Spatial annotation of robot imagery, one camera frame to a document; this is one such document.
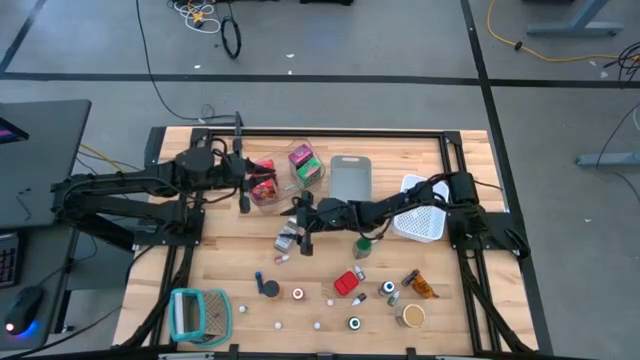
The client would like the black keyboard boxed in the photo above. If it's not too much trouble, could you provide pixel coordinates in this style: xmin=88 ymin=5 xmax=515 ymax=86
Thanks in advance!
xmin=0 ymin=232 xmax=22 ymax=290

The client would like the computer monitor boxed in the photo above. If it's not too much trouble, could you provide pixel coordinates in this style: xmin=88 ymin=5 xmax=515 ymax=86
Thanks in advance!
xmin=0 ymin=115 xmax=30 ymax=146

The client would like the amber glass bottle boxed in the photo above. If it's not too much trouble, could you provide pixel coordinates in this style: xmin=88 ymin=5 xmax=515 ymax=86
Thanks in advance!
xmin=411 ymin=272 xmax=440 ymax=300

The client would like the black aluminium table frame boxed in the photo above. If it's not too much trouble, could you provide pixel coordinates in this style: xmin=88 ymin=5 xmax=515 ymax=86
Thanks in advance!
xmin=117 ymin=124 xmax=554 ymax=360

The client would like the long black floor cable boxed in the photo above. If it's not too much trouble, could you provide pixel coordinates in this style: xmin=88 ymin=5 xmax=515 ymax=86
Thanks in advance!
xmin=134 ymin=0 xmax=239 ymax=124

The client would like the coiled black cable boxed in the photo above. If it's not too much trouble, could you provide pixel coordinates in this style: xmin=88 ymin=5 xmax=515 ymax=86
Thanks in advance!
xmin=219 ymin=14 xmax=243 ymax=61

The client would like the black computer mouse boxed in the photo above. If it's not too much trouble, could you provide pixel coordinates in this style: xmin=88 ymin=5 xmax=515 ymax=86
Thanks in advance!
xmin=3 ymin=284 xmax=45 ymax=337

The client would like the teal box grater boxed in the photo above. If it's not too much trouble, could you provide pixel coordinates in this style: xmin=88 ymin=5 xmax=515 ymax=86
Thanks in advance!
xmin=167 ymin=287 xmax=234 ymax=350

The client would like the yellow extension cable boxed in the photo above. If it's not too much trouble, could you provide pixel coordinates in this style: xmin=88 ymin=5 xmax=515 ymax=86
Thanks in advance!
xmin=487 ymin=0 xmax=640 ymax=64

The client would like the grey plastic bin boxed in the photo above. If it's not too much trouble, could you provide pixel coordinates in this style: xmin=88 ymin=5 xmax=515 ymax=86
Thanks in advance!
xmin=328 ymin=154 xmax=374 ymax=204

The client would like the thin yellow wire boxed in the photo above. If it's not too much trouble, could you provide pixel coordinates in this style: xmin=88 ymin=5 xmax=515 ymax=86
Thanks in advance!
xmin=79 ymin=143 xmax=121 ymax=169

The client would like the black office desk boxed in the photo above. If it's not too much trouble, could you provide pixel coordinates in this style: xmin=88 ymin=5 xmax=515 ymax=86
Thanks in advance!
xmin=0 ymin=98 xmax=93 ymax=351

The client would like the white cable bundle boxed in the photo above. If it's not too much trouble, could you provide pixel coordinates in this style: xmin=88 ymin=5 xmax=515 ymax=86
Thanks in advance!
xmin=167 ymin=0 xmax=224 ymax=35

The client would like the clear plastic bin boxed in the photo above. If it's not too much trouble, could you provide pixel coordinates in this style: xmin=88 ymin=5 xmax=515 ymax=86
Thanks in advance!
xmin=247 ymin=138 xmax=327 ymax=214

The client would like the white-lid spice jar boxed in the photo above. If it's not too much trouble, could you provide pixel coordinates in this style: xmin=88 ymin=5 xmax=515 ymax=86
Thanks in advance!
xmin=272 ymin=218 xmax=300 ymax=254

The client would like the white perforated plastic basket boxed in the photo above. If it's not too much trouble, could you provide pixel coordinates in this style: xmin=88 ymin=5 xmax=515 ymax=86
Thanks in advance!
xmin=391 ymin=173 xmax=450 ymax=245

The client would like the green Apple Jacks box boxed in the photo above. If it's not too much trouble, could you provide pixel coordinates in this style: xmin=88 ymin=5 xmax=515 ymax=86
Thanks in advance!
xmin=294 ymin=156 xmax=323 ymax=190

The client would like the pink cereal box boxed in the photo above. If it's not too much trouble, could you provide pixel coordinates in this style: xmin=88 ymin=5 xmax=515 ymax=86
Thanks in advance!
xmin=287 ymin=143 xmax=315 ymax=169

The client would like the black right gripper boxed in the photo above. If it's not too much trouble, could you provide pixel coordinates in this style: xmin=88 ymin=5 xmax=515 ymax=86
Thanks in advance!
xmin=280 ymin=192 xmax=354 ymax=257

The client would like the black cable bundle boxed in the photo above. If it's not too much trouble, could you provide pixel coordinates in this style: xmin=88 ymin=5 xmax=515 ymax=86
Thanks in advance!
xmin=602 ymin=42 xmax=640 ymax=84

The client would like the grey desk leg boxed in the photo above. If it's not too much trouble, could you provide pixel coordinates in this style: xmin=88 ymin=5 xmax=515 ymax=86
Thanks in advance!
xmin=525 ymin=0 xmax=625 ymax=39

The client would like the red smoked paprika tin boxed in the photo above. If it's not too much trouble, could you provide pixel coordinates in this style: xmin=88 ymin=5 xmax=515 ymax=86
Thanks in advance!
xmin=333 ymin=270 xmax=361 ymax=297

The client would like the grey desk foot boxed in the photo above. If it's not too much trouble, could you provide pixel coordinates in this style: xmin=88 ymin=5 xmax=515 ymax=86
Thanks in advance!
xmin=574 ymin=152 xmax=640 ymax=169

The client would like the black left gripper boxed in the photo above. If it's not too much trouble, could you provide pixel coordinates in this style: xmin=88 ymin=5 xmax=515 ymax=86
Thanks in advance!
xmin=219 ymin=130 xmax=277 ymax=215

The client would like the green-lid spice jar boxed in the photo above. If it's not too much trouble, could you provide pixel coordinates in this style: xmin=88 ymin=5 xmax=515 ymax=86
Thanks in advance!
xmin=352 ymin=236 xmax=374 ymax=260

